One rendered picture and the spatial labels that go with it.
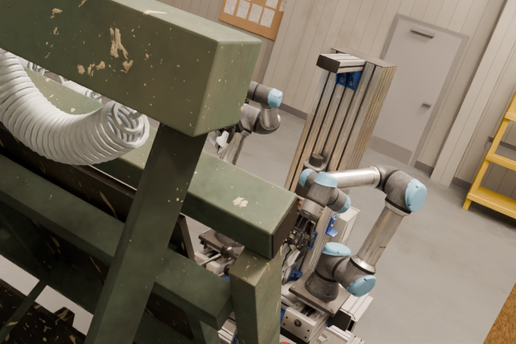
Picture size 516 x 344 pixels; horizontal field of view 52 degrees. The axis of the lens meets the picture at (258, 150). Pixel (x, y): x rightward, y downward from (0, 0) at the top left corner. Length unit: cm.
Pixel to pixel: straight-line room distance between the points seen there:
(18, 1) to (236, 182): 52
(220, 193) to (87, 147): 36
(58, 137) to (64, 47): 16
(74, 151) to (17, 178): 69
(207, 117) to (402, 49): 821
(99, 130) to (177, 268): 55
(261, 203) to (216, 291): 24
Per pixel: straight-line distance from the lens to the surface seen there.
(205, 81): 50
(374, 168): 219
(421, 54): 863
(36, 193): 135
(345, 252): 230
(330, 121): 236
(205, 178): 101
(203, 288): 113
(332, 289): 237
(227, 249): 148
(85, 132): 69
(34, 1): 64
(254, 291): 103
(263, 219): 95
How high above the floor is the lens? 227
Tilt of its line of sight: 19 degrees down
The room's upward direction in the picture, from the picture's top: 17 degrees clockwise
